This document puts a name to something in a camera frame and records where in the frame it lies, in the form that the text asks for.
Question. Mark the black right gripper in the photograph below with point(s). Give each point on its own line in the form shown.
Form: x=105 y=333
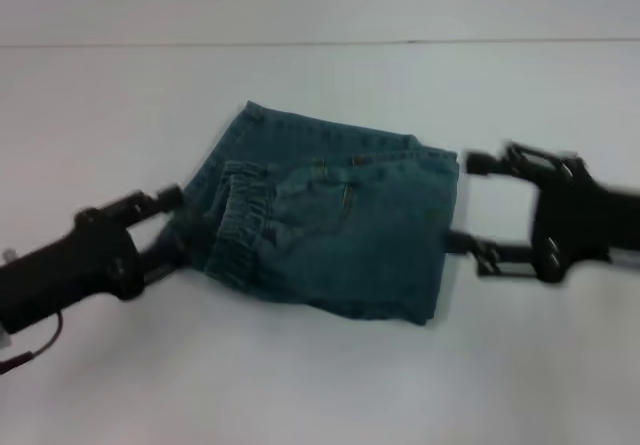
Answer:
x=575 y=220

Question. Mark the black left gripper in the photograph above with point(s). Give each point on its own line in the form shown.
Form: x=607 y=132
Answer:
x=75 y=265

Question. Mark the blue denim shorts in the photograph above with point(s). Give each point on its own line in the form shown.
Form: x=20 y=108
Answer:
x=340 y=225

